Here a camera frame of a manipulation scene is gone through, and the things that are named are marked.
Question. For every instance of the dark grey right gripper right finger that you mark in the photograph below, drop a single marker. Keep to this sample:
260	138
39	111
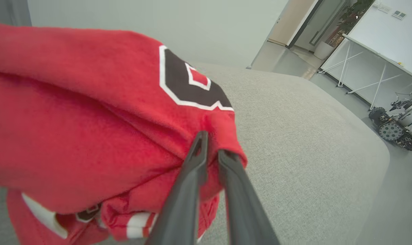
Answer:
243	211

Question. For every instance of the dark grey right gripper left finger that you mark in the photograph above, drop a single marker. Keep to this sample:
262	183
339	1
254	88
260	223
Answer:
185	204

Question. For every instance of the red and white cloth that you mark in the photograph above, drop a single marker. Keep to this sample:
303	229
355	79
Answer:
73	119

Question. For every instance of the small black wheeled robot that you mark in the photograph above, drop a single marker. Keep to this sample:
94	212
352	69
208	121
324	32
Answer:
391	131

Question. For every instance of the white plant pot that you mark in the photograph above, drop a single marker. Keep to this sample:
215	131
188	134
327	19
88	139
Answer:
323	50

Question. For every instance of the dark framed door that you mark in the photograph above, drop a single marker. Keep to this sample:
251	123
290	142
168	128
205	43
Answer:
323	23

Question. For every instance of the white table with crossed legs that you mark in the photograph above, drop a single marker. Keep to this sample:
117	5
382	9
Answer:
379	34

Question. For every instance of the green potted plant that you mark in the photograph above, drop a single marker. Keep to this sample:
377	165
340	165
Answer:
355	15

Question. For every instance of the grey socket plate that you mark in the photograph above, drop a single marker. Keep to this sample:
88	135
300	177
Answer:
399	14

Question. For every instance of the grey metal partition frame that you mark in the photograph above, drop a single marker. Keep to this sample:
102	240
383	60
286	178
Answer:
8	12

